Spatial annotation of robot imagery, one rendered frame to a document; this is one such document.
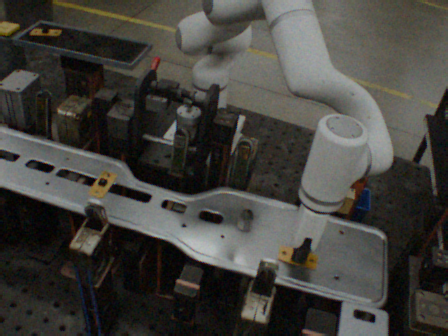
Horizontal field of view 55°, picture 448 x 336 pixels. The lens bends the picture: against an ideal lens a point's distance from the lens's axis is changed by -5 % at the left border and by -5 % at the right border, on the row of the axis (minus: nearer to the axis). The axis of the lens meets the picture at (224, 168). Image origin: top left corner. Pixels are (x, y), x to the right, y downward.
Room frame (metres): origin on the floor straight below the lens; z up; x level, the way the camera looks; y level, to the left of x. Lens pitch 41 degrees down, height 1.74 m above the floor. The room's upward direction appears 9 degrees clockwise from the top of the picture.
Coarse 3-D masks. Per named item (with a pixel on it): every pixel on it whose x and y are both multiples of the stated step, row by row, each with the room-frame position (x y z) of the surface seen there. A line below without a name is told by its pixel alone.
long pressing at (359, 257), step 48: (0, 144) 0.81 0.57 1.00; (48, 144) 0.83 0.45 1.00; (48, 192) 0.67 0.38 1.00; (96, 192) 0.70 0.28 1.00; (144, 192) 0.72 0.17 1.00; (240, 192) 0.77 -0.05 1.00; (192, 240) 0.61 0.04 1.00; (240, 240) 0.63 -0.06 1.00; (288, 240) 0.64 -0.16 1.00; (336, 240) 0.66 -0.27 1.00; (384, 240) 0.69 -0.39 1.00; (288, 288) 0.53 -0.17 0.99; (336, 288) 0.54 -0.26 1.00; (384, 288) 0.55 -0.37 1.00
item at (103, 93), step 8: (104, 88) 0.98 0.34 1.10; (96, 96) 0.94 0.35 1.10; (104, 96) 0.94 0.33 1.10; (112, 96) 0.94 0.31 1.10; (96, 104) 0.93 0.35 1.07; (104, 104) 0.93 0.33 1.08; (112, 104) 0.93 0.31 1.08; (96, 112) 0.93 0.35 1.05; (104, 112) 0.93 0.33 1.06; (104, 120) 0.93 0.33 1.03; (104, 128) 0.93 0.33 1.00; (104, 136) 0.93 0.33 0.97; (104, 144) 0.93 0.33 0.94; (104, 152) 0.93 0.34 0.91
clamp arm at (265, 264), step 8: (264, 264) 0.48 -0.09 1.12; (272, 264) 0.48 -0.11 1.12; (264, 272) 0.48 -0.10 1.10; (272, 272) 0.47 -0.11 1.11; (256, 280) 0.49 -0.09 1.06; (264, 280) 0.48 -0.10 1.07; (272, 280) 0.48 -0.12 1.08; (256, 288) 0.49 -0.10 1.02; (264, 288) 0.49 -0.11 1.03; (272, 288) 0.49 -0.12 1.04
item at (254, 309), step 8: (248, 288) 0.48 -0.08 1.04; (248, 296) 0.46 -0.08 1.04; (256, 296) 0.46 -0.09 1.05; (264, 296) 0.46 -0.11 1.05; (272, 296) 0.47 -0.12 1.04; (248, 304) 0.44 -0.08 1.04; (256, 304) 0.45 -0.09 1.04; (264, 304) 0.45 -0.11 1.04; (272, 304) 0.45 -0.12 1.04; (240, 312) 0.43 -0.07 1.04; (248, 312) 0.43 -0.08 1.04; (256, 312) 0.43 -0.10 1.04; (264, 312) 0.43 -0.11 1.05; (240, 320) 0.42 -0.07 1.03; (248, 320) 0.41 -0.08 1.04; (256, 320) 0.41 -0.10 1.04; (264, 320) 0.41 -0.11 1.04; (240, 328) 0.41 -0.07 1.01; (248, 328) 0.41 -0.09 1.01; (256, 328) 0.41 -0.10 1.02; (264, 328) 0.41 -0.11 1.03
